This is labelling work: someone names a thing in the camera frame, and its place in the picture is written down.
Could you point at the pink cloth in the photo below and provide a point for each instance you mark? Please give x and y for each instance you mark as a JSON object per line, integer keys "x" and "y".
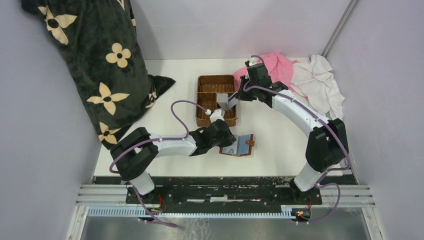
{"x": 280, "y": 69}

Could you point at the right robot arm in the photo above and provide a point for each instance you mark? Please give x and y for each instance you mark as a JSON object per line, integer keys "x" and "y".
{"x": 327, "y": 143}

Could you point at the white cloth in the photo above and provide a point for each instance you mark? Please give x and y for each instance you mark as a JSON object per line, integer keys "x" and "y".
{"x": 315, "y": 81}

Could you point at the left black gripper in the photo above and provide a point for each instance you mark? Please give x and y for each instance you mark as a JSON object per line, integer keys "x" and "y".
{"x": 230, "y": 139}

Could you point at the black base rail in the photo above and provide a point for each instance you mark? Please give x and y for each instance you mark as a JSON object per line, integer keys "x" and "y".
{"x": 170, "y": 191}

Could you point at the brown leather card holder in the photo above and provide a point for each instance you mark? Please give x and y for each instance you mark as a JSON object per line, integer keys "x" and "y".
{"x": 245, "y": 145}

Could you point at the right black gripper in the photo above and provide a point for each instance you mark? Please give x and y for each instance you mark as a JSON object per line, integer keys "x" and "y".
{"x": 241, "y": 94}

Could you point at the grey cable duct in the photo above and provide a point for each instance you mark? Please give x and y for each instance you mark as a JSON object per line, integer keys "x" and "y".
{"x": 139, "y": 212}

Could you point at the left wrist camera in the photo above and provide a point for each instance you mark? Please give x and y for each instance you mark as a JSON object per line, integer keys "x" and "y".
{"x": 217, "y": 115}

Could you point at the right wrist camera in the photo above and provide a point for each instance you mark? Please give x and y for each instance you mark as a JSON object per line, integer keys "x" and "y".
{"x": 252, "y": 61}

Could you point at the grey card stack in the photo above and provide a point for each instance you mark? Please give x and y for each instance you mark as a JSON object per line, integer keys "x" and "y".
{"x": 222, "y": 99}

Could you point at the brown woven basket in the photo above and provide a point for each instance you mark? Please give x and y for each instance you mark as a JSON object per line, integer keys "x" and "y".
{"x": 208, "y": 86}

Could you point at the black floral pillow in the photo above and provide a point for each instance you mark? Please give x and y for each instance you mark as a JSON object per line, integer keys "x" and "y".
{"x": 97, "y": 39}

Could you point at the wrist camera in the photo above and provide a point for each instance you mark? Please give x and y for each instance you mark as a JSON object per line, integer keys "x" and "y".
{"x": 217, "y": 115}
{"x": 252, "y": 61}

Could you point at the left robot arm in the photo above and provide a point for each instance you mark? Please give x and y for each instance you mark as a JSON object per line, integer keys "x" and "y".
{"x": 133, "y": 154}

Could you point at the white credit card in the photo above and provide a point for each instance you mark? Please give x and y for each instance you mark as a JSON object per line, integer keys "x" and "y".
{"x": 231, "y": 149}

